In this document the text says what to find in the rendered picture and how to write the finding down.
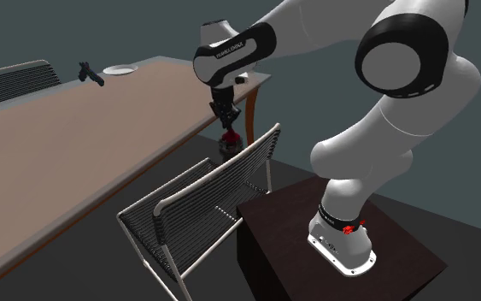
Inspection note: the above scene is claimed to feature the black wire chair white frame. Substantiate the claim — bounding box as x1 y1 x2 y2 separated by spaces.
115 122 282 301
0 59 62 110

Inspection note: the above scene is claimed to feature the dark robot stand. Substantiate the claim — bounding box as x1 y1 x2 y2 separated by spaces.
235 174 449 301

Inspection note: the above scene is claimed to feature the white plate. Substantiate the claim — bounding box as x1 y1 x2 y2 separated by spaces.
102 63 139 77

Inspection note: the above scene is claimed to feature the brown table with grey rim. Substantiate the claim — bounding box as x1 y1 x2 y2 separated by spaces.
0 55 273 299

